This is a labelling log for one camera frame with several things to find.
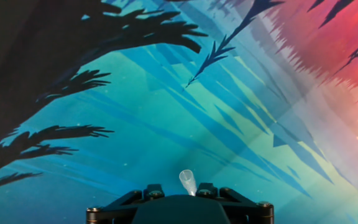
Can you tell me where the clear large pipette tip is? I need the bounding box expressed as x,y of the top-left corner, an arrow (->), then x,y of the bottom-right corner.
178,169 -> 198,197

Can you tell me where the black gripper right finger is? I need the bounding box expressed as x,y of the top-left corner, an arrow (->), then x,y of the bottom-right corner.
196,182 -> 275,224

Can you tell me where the landscape print cloth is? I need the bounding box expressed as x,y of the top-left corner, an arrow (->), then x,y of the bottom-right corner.
0,0 -> 358,224

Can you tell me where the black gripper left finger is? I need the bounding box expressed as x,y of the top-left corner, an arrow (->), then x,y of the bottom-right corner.
85,183 -> 166,224

